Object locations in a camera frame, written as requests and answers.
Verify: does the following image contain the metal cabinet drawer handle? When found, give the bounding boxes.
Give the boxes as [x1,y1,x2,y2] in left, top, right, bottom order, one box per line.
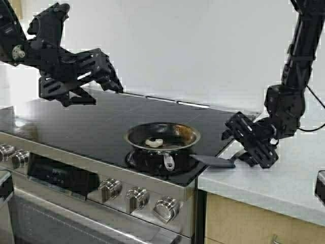
[271,234,282,244]

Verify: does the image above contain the far right stove knob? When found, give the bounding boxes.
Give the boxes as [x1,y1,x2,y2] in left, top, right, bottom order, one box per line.
[153,197,180,224]

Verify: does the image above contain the raw white shrimp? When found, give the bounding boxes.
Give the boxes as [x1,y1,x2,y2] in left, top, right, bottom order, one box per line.
[145,138,164,148]

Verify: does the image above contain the steel frying pan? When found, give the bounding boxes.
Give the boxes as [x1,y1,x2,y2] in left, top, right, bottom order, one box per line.
[124,122,201,174]

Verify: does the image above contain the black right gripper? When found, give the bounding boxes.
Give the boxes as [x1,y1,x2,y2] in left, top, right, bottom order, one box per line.
[221,112,278,168]

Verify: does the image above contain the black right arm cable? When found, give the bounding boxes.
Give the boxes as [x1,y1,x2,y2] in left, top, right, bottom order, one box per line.
[299,85,325,133]

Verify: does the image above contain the middle stove knob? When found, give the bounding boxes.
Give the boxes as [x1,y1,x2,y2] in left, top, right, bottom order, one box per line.
[98,178,122,203]

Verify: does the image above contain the black robot base left edge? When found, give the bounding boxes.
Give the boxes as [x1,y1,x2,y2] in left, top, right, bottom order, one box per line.
[1,170,14,201]

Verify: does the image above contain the light wood base cabinet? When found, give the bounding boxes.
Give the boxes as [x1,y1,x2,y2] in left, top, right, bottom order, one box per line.
[204,193,324,243]

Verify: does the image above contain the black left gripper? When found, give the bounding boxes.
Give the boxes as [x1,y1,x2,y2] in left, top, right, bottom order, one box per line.
[26,3,123,107]

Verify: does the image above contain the far left stove knob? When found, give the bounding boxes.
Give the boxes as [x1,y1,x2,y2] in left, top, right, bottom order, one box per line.
[1,144,15,162]

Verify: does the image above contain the stove knob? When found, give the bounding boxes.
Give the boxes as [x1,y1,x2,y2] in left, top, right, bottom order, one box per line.
[11,150,30,168]
[98,178,122,203]
[1,144,15,162]
[153,197,180,224]
[125,187,150,214]

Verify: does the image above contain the black robot base right edge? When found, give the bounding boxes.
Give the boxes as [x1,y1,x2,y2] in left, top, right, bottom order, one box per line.
[315,170,325,204]

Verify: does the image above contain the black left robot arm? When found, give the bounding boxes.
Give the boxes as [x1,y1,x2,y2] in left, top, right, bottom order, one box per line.
[1,1,123,107]

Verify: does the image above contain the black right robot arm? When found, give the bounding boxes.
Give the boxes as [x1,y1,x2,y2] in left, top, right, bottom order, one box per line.
[222,1,324,169]

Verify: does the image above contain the black spatula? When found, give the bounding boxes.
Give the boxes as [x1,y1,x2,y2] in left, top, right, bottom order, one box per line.
[189,150,250,168]

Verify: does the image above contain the stainless steel electric stove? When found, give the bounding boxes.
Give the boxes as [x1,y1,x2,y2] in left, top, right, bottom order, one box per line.
[0,87,259,244]

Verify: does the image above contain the stove black display panel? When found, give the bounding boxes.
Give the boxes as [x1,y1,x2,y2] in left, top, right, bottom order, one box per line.
[27,153,100,201]

